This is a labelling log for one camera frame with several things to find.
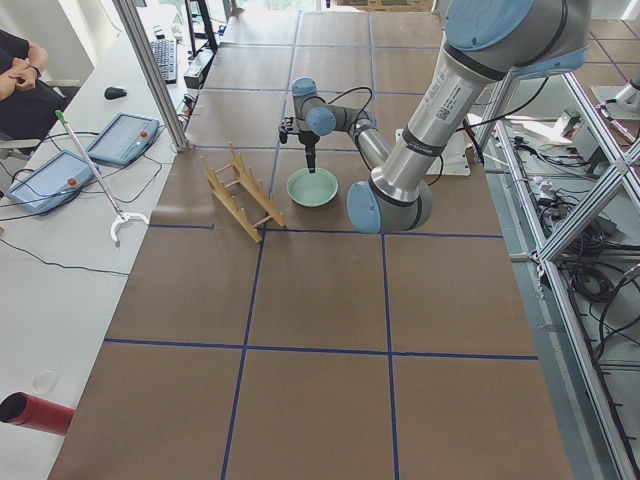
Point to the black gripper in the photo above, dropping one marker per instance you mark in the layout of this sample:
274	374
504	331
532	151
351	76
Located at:
309	143

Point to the light green round plate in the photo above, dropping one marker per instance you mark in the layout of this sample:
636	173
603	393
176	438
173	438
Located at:
312	189

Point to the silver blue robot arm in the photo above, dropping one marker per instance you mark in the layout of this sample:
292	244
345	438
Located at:
483	42

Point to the wooden plate rack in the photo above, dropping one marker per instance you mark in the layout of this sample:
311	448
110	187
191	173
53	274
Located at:
237	178

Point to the black keyboard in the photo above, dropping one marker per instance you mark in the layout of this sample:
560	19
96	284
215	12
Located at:
165	55

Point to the far blue teach pendant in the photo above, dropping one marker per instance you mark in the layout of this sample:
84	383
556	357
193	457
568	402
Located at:
123	140

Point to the blue teach pendant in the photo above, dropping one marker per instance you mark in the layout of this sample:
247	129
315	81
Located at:
52	184
123	140

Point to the white reacher grabber tool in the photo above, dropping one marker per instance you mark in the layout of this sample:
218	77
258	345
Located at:
122	217

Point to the black computer mouse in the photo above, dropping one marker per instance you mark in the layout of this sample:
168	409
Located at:
112	93

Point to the near blue teach pendant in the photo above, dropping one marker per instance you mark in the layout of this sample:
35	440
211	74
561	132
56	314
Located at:
52	184

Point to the seated person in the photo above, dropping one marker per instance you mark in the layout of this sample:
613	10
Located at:
28	104

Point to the red cylinder bottle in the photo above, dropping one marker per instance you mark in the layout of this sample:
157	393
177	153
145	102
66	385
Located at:
32	412

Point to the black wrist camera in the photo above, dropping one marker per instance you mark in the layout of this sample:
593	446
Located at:
287	127

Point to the aluminium frame column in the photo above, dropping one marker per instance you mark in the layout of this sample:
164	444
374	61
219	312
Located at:
136	33

